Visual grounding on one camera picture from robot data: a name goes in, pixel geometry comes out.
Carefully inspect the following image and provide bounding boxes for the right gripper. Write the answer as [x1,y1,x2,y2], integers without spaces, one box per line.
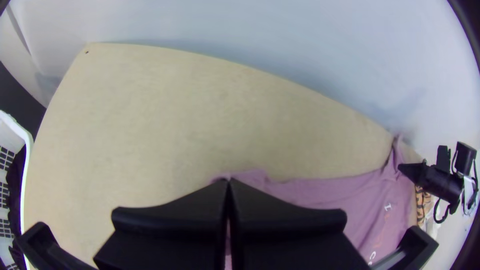
[397,145,465,206]

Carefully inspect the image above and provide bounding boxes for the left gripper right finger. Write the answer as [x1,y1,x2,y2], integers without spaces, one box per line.
[229,177,371,270]

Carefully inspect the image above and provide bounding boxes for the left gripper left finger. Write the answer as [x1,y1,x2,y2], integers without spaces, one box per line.
[92,178,230,270]

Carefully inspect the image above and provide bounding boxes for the pink t-shirt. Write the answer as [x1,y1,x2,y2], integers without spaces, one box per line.
[211,135,427,270]

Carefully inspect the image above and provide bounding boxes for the white laundry basket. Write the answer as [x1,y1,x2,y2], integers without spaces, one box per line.
[0,109,35,270]

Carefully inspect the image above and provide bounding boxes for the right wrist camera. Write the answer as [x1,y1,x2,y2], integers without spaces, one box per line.
[454,141,478,176]

